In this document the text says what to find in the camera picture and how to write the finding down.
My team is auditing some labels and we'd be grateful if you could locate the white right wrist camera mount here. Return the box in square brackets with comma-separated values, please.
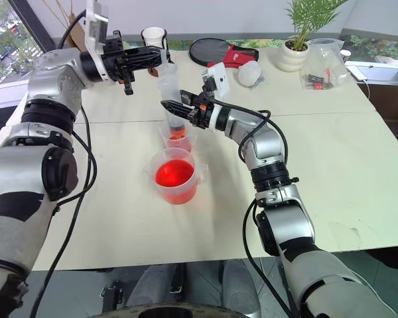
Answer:
[200, 62, 232, 132]

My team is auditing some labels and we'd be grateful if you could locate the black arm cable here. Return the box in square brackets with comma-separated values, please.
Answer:
[205, 98, 298, 318]
[29, 9, 99, 318]

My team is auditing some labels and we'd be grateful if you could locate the clear graduated cylinder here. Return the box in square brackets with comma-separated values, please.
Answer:
[156, 49, 188, 133]

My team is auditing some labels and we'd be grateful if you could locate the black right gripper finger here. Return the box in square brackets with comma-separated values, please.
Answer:
[179, 89, 200, 105]
[160, 99, 194, 122]

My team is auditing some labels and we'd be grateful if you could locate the black red paddle case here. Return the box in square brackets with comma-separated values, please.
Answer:
[188, 37, 260, 69]

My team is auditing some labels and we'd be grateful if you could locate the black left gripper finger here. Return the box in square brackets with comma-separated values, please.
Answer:
[129, 46, 170, 62]
[129, 59, 164, 72]

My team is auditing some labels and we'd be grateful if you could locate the brown cardboard piece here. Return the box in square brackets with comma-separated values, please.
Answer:
[67, 13, 88, 51]

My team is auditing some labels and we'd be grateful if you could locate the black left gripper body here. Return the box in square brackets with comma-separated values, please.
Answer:
[101, 30, 136, 96]

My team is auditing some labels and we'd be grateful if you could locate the grey rounded leg shape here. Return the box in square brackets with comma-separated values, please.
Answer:
[125, 263, 179, 308]
[220, 260, 259, 309]

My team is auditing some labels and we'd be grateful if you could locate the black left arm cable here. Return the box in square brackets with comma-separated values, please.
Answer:
[29, 9, 99, 318]

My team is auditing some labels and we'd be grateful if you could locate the green leafy plant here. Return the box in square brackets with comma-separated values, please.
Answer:
[283, 0, 349, 50]

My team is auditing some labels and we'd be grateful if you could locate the black wire cup holder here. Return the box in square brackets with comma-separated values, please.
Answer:
[139, 28, 170, 52]

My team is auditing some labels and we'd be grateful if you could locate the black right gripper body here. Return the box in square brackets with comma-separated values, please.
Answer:
[187, 91, 217, 130]

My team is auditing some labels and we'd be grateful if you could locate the large clear measuring cup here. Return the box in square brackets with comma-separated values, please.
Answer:
[142, 148, 209, 206]

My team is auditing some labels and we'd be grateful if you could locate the white rounded bundle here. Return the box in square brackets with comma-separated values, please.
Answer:
[237, 61, 265, 87]

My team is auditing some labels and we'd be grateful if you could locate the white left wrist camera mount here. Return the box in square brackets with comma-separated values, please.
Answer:
[84, 0, 117, 85]

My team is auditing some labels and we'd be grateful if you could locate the white phone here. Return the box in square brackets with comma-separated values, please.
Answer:
[346, 65, 369, 82]

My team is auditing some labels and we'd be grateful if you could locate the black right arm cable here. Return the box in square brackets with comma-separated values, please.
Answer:
[205, 98, 298, 318]

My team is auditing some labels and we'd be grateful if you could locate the white ribbed plant pot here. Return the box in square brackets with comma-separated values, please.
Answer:
[281, 38, 309, 72]

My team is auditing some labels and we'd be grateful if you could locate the small clear measuring cup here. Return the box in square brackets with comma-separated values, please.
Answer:
[158, 124, 196, 155]

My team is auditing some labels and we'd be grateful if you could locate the white paper cup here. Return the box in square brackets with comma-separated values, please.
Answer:
[141, 26, 166, 50]

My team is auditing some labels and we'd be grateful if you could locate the black window frame post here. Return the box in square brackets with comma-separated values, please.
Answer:
[15, 0, 59, 54]

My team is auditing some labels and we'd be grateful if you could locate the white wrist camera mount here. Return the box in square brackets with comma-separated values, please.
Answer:
[200, 62, 232, 132]
[84, 0, 117, 85]

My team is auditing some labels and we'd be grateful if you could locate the clear plastic bag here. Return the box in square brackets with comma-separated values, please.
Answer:
[300, 38, 349, 91]

